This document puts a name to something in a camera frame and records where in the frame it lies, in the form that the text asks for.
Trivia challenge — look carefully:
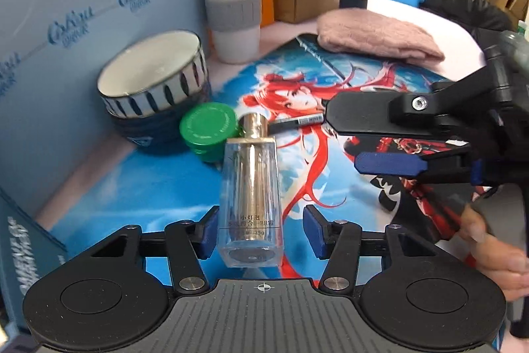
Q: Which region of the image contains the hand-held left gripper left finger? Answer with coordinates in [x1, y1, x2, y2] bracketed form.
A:
[89, 206, 220, 294]

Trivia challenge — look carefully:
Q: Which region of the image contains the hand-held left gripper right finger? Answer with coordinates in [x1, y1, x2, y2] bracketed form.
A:
[303, 205, 438, 294]

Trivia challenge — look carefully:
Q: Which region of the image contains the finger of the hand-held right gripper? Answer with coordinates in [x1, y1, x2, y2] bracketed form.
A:
[323, 66, 499, 144]
[354, 152, 484, 187]

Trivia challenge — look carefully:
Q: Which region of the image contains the clear cosmetic bottle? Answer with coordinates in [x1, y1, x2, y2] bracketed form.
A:
[218, 113, 287, 270]

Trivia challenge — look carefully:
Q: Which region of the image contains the black cosmetic pen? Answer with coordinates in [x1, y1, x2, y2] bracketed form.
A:
[268, 113, 326, 135]

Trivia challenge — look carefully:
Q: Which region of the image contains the person's right hand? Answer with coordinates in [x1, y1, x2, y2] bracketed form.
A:
[459, 205, 529, 302]

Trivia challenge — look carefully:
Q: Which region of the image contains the pink folded towel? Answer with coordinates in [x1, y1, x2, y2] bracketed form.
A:
[316, 8, 446, 66]

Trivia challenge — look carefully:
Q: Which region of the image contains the printed cartoon desk mat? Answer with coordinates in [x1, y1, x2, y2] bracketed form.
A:
[35, 32, 497, 280]

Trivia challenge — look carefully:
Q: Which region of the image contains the green round lid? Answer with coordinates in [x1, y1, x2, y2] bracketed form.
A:
[179, 103, 239, 164]

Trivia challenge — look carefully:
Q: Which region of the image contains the dark blue ceramic bowl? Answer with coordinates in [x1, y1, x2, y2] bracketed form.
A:
[106, 82, 212, 156]

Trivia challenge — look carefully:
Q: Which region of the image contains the white cup with grey sleeve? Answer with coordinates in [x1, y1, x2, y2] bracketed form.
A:
[202, 0, 264, 65]

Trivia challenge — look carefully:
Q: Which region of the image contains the white striped ceramic bowl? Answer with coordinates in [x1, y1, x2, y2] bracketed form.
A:
[97, 30, 208, 119]

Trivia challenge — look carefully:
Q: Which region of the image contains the blue printed box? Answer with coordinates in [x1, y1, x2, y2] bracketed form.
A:
[0, 188, 69, 339]

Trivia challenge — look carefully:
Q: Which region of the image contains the light blue paper bag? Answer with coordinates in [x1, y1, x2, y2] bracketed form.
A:
[0, 0, 209, 219]

